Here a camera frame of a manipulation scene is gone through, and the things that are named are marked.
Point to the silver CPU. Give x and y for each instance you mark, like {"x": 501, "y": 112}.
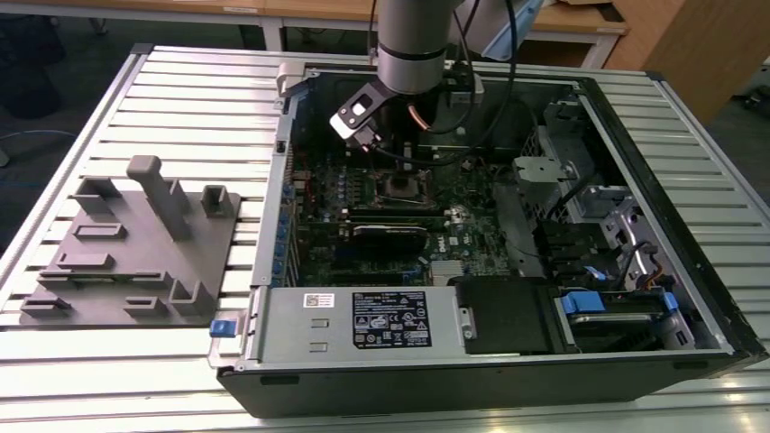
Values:
{"x": 402, "y": 185}

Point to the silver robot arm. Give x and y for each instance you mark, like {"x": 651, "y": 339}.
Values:
{"x": 411, "y": 45}

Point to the CPU socket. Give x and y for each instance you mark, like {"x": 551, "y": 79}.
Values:
{"x": 406, "y": 204}

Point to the black RAM slot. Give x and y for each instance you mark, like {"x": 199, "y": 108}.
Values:
{"x": 397, "y": 221}
{"x": 397, "y": 211}

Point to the black plastic bay cover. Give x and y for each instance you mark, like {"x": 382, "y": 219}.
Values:
{"x": 505, "y": 315}

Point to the grey case latch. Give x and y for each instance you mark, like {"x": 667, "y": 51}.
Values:
{"x": 291, "y": 72}

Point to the black graphics card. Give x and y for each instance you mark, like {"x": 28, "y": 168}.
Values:
{"x": 387, "y": 245}

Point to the green motherboard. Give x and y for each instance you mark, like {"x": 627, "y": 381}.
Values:
{"x": 475, "y": 234}

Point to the wooden desk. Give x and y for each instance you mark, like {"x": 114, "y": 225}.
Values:
{"x": 295, "y": 10}

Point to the silver chipset heatsink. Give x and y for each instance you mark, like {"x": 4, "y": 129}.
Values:
{"x": 447, "y": 268}

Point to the metal drive cage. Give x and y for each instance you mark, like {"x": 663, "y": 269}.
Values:
{"x": 626, "y": 216}

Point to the silver power supply unit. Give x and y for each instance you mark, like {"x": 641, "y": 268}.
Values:
{"x": 289, "y": 334}

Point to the grey parts rack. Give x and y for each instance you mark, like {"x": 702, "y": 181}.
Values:
{"x": 138, "y": 270}

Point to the blue plastic latch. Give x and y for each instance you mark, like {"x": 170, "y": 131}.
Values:
{"x": 223, "y": 328}

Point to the wooden cabinet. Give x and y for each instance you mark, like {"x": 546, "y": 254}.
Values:
{"x": 710, "y": 45}

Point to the hard disk in blue carrier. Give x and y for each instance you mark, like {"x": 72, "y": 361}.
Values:
{"x": 607, "y": 331}

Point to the black PC case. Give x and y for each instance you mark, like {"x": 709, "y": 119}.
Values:
{"x": 421, "y": 392}

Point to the black chair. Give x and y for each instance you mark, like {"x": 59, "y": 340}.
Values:
{"x": 30, "y": 67}

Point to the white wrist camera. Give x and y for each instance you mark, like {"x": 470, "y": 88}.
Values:
{"x": 355, "y": 113}

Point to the small silver camera bracket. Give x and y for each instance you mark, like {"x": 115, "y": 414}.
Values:
{"x": 466, "y": 92}

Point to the grey metal bracket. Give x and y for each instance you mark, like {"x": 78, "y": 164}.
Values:
{"x": 535, "y": 178}

